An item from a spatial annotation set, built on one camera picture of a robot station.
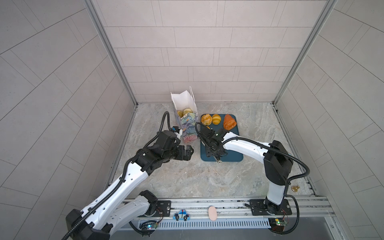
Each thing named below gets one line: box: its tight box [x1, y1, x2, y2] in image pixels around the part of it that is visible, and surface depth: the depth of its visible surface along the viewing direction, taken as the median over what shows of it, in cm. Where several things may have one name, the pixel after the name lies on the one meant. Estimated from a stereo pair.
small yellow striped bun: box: [212, 114, 222, 125], surface depth 104 cm
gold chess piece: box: [291, 185, 300, 192], surface depth 77 cm
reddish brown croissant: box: [223, 114, 237, 131], surface depth 102 cm
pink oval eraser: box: [208, 206, 217, 221], surface depth 70 cm
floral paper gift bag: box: [170, 86, 199, 144], surface depth 90 cm
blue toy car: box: [172, 209, 191, 222], surface depth 69 cm
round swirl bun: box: [200, 113, 213, 126], surface depth 104 cm
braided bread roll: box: [183, 107, 193, 116], surface depth 96 cm
